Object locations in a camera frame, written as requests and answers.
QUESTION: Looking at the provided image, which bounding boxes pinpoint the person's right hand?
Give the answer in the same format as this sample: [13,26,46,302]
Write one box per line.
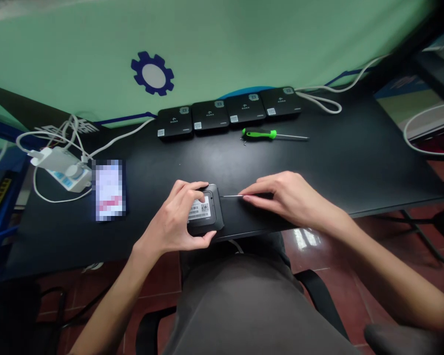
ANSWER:
[241,170,351,238]

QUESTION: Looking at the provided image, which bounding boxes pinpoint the person's left hand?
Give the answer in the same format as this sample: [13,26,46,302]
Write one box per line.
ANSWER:
[133,180,218,256]

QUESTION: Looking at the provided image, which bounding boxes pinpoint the black box with white label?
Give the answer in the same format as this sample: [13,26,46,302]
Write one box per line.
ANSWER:
[186,183,225,237]

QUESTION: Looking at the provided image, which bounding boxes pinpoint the black smartphone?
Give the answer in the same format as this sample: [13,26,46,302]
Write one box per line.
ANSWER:
[91,159,128,223]

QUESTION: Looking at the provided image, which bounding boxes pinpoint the green and black screwdriver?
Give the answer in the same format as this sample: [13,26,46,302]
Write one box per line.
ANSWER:
[241,127,310,142]

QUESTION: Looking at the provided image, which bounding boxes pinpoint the black office chair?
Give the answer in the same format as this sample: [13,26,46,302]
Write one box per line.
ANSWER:
[134,269,444,355]

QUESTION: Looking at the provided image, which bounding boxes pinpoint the black box with grey button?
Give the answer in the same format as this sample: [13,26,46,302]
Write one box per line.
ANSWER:
[259,86,302,121]
[157,106,194,142]
[191,100,230,137]
[226,93,267,130]

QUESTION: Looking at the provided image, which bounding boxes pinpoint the person's legs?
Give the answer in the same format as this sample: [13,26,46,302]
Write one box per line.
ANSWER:
[162,230,364,355]

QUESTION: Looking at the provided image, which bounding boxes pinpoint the white round charger plug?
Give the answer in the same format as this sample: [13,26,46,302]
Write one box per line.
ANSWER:
[65,162,92,182]

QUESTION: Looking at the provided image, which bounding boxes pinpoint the white power strip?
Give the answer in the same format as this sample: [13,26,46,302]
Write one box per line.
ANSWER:
[31,146,94,193]

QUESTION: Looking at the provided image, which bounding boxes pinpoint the white square charger plug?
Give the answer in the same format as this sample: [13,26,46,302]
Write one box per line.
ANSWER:
[30,147,53,168]

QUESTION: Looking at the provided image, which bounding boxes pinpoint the blue gear sticker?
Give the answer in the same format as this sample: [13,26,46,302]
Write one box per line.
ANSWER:
[130,50,176,97]

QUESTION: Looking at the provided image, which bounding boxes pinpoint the blue metal shelf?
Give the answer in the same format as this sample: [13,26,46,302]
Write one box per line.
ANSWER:
[0,113,31,284]

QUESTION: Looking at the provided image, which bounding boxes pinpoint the white cable of black boxes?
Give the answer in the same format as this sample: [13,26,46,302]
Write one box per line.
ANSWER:
[90,117,160,159]

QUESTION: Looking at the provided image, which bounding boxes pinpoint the white looped cable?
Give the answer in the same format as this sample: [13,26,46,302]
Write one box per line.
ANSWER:
[294,54,394,115]

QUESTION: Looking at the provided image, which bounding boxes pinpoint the thick white cable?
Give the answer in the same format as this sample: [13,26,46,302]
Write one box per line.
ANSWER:
[403,101,444,157]

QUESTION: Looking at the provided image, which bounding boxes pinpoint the bundle of white charger cables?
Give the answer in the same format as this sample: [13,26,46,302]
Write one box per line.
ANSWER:
[16,113,94,204]

